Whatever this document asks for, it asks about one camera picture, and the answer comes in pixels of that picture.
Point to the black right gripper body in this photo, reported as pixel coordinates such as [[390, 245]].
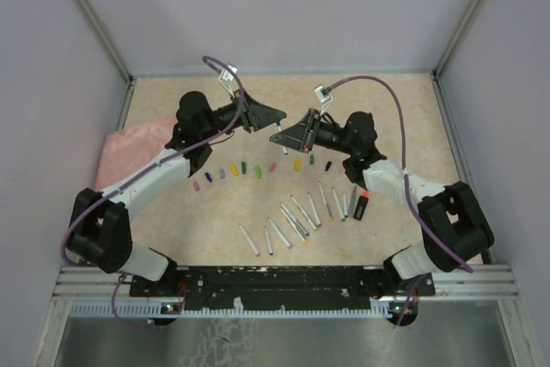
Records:
[[314, 126]]

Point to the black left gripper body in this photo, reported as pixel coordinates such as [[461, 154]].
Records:
[[244, 113]]

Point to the light green capped marker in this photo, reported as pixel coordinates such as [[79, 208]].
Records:
[[303, 211]]

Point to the yellow capped white marker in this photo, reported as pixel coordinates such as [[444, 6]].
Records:
[[294, 227]]

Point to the pink capped marker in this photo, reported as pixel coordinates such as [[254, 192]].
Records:
[[318, 223]]

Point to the black capped white marker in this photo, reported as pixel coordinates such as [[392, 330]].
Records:
[[345, 204]]

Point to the grey purple pen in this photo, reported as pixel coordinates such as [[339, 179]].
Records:
[[353, 200]]

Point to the grey blue capped marker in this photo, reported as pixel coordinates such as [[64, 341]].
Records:
[[280, 233]]

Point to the dark green capped marker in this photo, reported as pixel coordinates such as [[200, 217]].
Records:
[[338, 205]]

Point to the orange highlighter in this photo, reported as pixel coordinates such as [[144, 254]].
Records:
[[361, 205]]

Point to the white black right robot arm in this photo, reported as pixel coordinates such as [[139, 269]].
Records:
[[454, 227]]

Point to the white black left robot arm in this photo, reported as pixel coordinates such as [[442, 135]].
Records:
[[100, 223]]

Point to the pink cloth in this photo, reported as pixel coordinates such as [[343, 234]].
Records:
[[126, 151]]

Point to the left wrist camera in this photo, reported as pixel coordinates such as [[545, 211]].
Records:
[[226, 77]]

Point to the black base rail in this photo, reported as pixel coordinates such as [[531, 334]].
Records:
[[268, 288]]

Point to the aluminium frame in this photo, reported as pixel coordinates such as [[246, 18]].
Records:
[[268, 222]]

